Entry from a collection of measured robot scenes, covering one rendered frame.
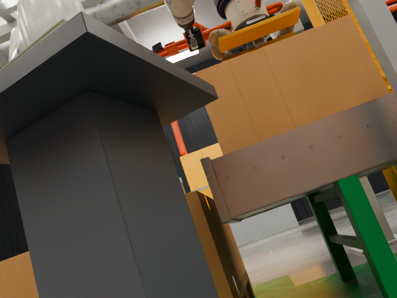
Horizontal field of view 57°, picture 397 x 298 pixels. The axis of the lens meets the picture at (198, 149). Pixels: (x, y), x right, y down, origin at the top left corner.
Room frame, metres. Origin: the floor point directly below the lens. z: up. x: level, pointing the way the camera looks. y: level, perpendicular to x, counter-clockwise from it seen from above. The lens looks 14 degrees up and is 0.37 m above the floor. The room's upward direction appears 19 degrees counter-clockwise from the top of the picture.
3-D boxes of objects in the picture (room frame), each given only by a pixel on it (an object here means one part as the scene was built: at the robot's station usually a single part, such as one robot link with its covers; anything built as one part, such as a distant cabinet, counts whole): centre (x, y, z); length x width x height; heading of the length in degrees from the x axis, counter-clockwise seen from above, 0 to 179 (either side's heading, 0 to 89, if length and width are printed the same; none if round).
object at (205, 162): (1.47, -0.04, 0.58); 0.70 x 0.03 x 0.06; 175
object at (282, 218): (9.17, -0.61, 1.24); 2.22 x 0.91 x 2.48; 87
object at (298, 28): (2.32, -0.85, 1.62); 0.20 x 0.05 x 0.30; 85
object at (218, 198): (1.47, -0.03, 0.47); 0.70 x 0.03 x 0.15; 175
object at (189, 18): (1.24, -0.12, 1.20); 0.09 x 0.06 x 0.09; 86
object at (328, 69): (1.43, -0.39, 0.75); 0.60 x 0.40 x 0.40; 88
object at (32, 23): (0.82, 0.24, 1.01); 0.18 x 0.16 x 0.22; 39
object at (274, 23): (1.36, -0.39, 1.10); 0.34 x 0.10 x 0.05; 86
